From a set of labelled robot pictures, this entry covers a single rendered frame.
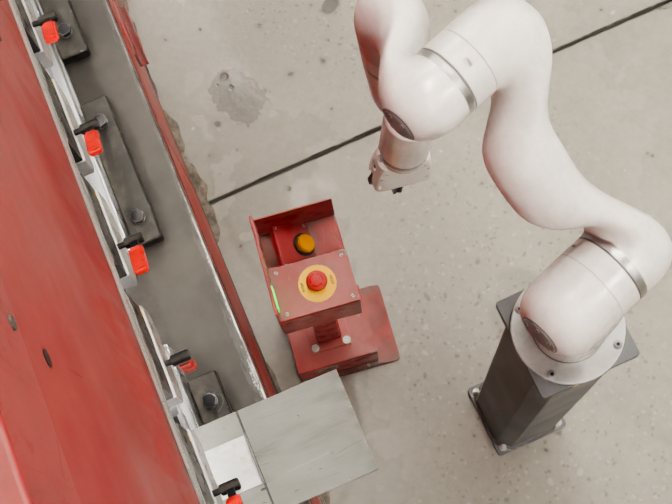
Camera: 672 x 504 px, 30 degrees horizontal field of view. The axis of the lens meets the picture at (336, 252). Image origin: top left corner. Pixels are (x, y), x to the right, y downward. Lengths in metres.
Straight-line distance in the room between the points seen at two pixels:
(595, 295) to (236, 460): 0.70
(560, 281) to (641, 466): 1.47
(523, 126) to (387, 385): 1.61
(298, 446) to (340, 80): 1.46
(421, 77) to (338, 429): 0.77
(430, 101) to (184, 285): 0.91
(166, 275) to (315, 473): 0.48
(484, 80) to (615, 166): 1.78
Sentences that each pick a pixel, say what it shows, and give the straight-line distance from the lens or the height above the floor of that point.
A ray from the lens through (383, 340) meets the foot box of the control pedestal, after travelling 3.12.
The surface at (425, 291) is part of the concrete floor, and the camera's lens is 3.15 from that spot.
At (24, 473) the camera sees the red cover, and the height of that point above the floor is 2.29.
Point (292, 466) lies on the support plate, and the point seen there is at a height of 1.00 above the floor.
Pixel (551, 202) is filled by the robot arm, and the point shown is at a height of 1.52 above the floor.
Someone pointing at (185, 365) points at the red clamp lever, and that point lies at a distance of 1.92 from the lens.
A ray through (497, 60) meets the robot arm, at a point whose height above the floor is 1.67.
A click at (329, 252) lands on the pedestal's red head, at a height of 0.70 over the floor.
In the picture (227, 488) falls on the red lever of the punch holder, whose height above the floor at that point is 1.26.
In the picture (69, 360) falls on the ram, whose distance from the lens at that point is 1.21.
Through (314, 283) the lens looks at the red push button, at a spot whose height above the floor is 0.81.
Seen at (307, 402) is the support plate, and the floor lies 1.00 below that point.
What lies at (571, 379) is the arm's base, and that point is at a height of 1.01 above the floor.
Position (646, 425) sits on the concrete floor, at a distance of 3.15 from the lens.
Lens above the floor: 3.07
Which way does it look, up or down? 75 degrees down
